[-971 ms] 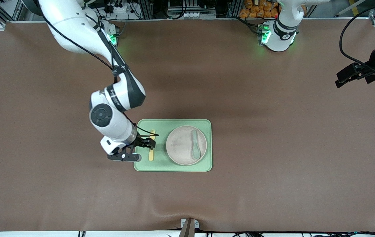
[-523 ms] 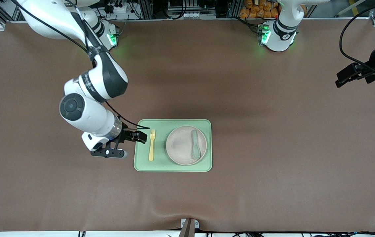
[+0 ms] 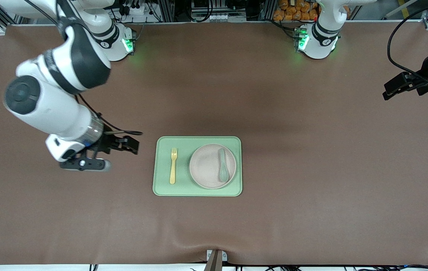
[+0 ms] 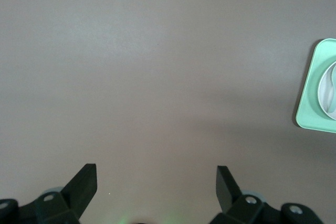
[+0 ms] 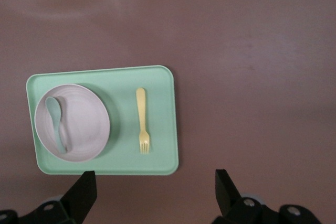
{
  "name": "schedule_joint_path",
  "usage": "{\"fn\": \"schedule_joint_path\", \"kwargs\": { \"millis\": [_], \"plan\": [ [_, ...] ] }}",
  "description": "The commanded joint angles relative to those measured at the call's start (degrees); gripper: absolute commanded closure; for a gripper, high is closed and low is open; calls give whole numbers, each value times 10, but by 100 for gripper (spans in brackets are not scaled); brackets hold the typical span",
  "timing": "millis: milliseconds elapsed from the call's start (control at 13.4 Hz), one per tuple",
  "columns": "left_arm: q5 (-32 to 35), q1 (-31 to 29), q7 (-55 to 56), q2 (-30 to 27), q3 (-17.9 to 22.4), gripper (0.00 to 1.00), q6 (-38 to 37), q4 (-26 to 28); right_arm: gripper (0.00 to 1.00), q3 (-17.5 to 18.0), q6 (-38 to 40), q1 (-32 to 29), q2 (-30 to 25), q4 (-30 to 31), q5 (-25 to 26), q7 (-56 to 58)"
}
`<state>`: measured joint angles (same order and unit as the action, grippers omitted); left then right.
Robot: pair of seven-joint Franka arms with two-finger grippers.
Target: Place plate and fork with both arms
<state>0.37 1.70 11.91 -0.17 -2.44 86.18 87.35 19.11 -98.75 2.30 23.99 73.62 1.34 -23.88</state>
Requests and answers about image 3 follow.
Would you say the light green rectangular tray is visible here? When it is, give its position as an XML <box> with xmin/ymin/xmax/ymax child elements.
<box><xmin>153</xmin><ymin>136</ymin><xmax>243</xmax><ymax>197</ymax></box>

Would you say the white terminal block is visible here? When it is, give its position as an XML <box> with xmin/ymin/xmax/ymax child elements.
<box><xmin>191</xmin><ymin>13</ymin><xmax>230</xmax><ymax>22</ymax></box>

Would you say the yellow plastic fork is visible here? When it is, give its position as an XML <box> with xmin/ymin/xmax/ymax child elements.
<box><xmin>169</xmin><ymin>148</ymin><xmax>178</xmax><ymax>185</ymax></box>

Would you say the metal table edge bracket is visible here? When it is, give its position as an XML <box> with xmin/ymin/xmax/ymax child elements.
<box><xmin>206</xmin><ymin>250</ymin><xmax>228</xmax><ymax>262</ymax></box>

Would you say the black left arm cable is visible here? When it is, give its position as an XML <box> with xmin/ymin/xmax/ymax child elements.
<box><xmin>387</xmin><ymin>0</ymin><xmax>428</xmax><ymax>76</ymax></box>

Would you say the orange bread pile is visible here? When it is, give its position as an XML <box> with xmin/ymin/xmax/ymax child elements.
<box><xmin>273</xmin><ymin>0</ymin><xmax>320</xmax><ymax>21</ymax></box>

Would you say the grey-green plastic spoon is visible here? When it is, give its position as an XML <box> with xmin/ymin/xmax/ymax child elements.
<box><xmin>218</xmin><ymin>148</ymin><xmax>229</xmax><ymax>183</ymax></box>

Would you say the white power strip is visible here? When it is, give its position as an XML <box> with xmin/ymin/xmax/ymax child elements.
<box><xmin>122</xmin><ymin>3</ymin><xmax>159</xmax><ymax>17</ymax></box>

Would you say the brown metal post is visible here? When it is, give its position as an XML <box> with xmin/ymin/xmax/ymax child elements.
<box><xmin>203</xmin><ymin>250</ymin><xmax>223</xmax><ymax>271</ymax></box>

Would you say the round beige plate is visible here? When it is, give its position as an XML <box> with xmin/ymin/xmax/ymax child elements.
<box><xmin>189</xmin><ymin>144</ymin><xmax>237</xmax><ymax>189</ymax></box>

